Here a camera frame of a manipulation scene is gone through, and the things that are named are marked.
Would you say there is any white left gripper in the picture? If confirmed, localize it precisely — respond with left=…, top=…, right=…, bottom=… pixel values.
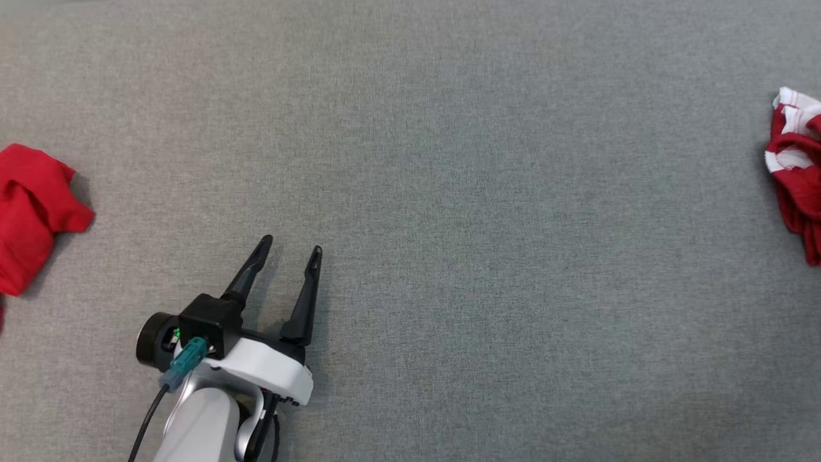
left=191, top=235, right=323, bottom=407

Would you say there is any plain red crumpled garment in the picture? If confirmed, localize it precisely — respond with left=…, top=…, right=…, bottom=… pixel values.
left=0, top=143, right=96, bottom=334

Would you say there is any red and white crumpled garment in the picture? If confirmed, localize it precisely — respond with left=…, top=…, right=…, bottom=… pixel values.
left=765, top=87, right=821, bottom=267

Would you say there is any teal left camera connector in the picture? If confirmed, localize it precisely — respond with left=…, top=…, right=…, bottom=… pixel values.
left=159, top=337, right=209, bottom=393

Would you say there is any black left camera cable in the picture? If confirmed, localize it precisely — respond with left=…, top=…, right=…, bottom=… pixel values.
left=128, top=385, right=169, bottom=462

